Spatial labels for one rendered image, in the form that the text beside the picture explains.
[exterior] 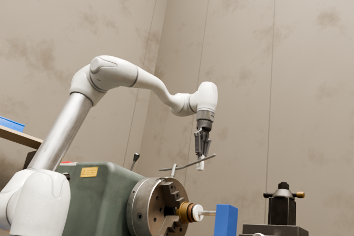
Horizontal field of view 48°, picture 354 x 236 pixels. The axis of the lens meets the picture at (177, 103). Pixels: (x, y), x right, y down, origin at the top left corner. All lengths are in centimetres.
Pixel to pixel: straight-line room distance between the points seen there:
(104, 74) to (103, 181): 49
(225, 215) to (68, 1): 471
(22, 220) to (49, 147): 37
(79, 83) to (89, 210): 55
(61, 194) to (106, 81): 52
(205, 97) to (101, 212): 72
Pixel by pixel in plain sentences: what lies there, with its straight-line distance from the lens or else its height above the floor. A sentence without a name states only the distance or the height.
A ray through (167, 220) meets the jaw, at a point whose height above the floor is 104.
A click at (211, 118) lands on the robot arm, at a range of 195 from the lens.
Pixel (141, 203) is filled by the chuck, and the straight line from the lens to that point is 178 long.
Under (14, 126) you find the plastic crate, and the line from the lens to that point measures 448.
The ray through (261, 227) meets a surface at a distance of 149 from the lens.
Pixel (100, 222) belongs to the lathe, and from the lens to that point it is 179.
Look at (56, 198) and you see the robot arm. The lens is 134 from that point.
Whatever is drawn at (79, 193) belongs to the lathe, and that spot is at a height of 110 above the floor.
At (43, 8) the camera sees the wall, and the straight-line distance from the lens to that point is 570.
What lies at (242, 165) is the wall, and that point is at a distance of 452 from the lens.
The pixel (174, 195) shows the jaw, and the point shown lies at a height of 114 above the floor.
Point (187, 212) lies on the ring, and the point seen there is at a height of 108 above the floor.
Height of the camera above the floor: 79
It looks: 24 degrees up
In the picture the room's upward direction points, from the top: 9 degrees clockwise
